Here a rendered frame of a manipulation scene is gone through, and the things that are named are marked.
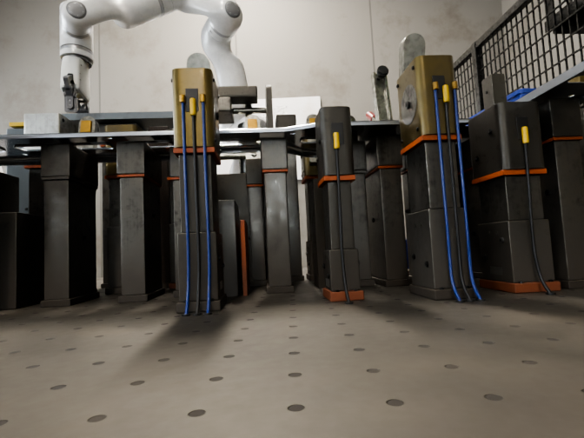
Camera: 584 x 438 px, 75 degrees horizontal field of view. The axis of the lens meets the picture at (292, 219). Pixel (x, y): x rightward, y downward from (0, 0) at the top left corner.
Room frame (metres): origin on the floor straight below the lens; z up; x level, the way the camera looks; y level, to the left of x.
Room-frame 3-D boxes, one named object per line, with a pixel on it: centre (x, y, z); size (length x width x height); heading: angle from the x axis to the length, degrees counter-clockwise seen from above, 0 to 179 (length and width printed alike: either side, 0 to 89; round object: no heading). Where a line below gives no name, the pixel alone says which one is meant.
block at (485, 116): (0.58, -0.34, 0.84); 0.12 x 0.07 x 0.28; 5
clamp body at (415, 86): (0.55, -0.22, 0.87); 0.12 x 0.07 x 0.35; 5
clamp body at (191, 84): (0.55, 0.14, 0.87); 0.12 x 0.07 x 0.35; 5
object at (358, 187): (0.76, -0.13, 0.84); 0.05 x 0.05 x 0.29; 5
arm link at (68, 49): (1.04, 0.59, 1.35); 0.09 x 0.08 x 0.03; 11
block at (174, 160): (0.75, 0.21, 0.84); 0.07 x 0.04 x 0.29; 5
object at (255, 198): (0.87, 0.08, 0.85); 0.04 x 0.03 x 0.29; 95
